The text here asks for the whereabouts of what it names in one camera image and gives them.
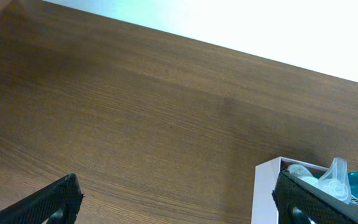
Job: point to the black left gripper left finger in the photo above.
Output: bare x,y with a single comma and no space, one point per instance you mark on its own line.
59,202

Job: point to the pink cardboard box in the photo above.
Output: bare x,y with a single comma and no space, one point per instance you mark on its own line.
264,210

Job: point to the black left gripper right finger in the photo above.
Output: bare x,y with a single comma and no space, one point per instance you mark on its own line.
300,202

